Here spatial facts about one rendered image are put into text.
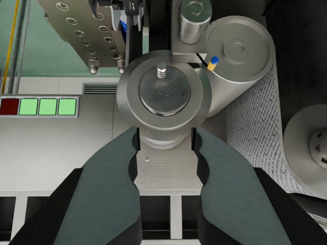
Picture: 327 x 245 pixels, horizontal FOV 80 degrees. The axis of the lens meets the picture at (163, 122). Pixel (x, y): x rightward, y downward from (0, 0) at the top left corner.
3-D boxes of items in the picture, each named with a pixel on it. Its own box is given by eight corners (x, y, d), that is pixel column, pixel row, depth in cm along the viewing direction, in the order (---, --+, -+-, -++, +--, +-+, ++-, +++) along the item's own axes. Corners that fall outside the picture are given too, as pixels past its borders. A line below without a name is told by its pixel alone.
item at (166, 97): (144, 118, 28) (134, 70, 29) (145, 121, 29) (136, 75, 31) (196, 107, 28) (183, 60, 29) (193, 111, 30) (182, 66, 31)
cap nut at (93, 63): (98, 59, 64) (97, 72, 63) (101, 64, 67) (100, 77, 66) (86, 59, 64) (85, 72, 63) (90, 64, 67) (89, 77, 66)
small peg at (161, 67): (164, 72, 26) (154, 68, 26) (163, 81, 29) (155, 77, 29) (169, 63, 26) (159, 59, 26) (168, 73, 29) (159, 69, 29)
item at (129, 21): (131, -30, 35) (128, 66, 32) (142, 45, 58) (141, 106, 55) (128, -30, 35) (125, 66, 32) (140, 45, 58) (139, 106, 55)
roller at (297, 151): (365, 104, 31) (384, 196, 29) (274, 128, 56) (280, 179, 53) (278, 103, 31) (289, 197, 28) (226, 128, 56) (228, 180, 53)
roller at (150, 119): (217, 82, 30) (174, 144, 28) (190, 118, 55) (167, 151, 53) (155, 42, 31) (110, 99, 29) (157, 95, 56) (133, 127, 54)
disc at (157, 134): (229, 82, 31) (176, 161, 28) (228, 83, 31) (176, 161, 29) (153, 33, 32) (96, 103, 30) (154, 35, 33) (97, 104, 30)
